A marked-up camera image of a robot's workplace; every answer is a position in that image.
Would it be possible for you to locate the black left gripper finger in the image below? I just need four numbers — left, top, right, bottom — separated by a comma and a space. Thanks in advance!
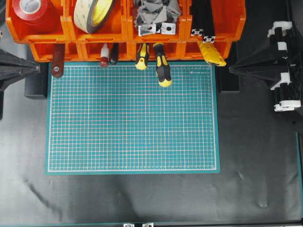
0, 49, 41, 91

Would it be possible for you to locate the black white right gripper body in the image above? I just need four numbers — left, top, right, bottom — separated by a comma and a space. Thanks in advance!
267, 20, 303, 133

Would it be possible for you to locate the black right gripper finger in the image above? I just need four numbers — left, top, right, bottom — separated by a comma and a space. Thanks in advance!
229, 46, 291, 87

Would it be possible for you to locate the silver corner bracket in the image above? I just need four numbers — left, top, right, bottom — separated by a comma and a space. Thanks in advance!
160, 22, 176, 35
138, 24, 157, 36

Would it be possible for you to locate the black rack base left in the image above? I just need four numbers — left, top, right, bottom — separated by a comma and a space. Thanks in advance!
24, 63, 48, 99

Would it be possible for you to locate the orange container rack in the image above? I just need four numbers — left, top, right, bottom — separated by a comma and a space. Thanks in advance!
5, 0, 247, 63

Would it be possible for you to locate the yellow utility knife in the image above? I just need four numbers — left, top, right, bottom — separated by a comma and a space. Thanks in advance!
197, 41, 226, 67

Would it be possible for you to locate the red tape roll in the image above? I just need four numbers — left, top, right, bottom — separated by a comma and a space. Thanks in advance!
12, 0, 57, 25

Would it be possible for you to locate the black aluminium extrusion right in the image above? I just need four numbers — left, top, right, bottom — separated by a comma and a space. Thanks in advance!
202, 13, 216, 43

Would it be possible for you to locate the black aluminium extrusion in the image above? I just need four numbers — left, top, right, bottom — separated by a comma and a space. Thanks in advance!
191, 0, 203, 36
202, 13, 216, 43

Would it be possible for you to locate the black aluminium extrusion left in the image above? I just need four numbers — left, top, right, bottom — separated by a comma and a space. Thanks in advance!
191, 0, 203, 36

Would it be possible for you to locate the cream double-sided tape roll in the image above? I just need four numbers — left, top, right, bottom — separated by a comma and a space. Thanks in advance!
73, 0, 115, 34

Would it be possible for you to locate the white red glue bottle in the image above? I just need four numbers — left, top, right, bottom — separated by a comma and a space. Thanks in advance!
99, 43, 109, 68

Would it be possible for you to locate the yellow black screwdriver right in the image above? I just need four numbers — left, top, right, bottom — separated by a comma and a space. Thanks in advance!
153, 43, 172, 87

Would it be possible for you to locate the yellow black screwdriver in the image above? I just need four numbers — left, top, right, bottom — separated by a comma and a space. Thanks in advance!
135, 43, 150, 70
153, 43, 172, 87

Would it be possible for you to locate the dark red marker pen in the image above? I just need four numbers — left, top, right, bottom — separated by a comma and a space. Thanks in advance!
110, 43, 119, 65

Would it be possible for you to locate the green cutting mat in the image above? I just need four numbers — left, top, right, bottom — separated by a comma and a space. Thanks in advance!
45, 61, 220, 175

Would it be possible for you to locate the yellow black screwdriver left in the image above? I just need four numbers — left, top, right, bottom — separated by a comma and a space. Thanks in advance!
135, 43, 150, 70

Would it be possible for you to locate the dark red tool handle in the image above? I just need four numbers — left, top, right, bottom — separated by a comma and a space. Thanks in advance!
51, 44, 65, 78

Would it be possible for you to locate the grey corner bracket pile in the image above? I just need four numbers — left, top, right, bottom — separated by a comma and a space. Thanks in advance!
133, 0, 182, 30

